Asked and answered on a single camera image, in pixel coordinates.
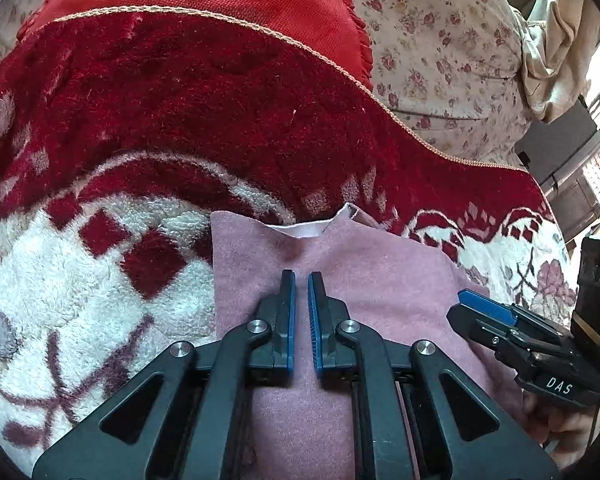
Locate mauve pink small garment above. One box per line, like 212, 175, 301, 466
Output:
211, 208, 526, 479

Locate person's right hand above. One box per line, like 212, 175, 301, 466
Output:
524, 392, 600, 469

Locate dark box by window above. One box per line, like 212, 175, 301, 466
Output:
515, 96, 600, 200

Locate beige curtain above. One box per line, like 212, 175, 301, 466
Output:
515, 0, 600, 124

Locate floral beige quilt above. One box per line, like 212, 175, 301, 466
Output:
0, 0, 531, 164

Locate red white plush blanket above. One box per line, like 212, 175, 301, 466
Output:
0, 6, 576, 474

